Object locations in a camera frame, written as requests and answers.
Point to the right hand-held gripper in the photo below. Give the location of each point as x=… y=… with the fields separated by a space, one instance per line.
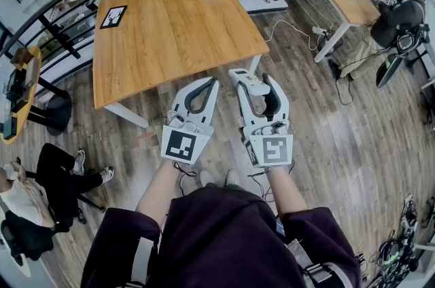
x=273 y=149

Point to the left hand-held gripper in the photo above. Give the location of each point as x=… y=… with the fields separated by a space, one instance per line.
x=178 y=147

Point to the white remote control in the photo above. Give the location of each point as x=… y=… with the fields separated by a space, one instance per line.
x=248 y=80

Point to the person's left forearm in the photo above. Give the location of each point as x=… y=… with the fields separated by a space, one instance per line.
x=158 y=188

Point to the person's right forearm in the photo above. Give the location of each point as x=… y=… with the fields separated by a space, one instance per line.
x=287 y=189

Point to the wooden table with white legs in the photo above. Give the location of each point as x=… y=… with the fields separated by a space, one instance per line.
x=163 y=35

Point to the person's white shoe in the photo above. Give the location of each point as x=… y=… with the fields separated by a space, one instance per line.
x=232 y=177
x=206 y=177

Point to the white power strip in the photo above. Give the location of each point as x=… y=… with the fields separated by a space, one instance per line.
x=318 y=30

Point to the black framed deer picture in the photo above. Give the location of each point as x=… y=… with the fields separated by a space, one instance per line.
x=113 y=17

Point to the black and green board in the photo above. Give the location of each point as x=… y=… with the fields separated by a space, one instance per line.
x=387 y=71

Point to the person's dark purple garment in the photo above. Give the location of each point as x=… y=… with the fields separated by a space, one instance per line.
x=221 y=239

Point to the round yellow table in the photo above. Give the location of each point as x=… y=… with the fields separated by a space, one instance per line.
x=29 y=100

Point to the black office chair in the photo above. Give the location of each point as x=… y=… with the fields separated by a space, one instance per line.
x=27 y=239

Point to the black round pedestal base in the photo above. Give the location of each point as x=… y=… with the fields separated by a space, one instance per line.
x=59 y=113

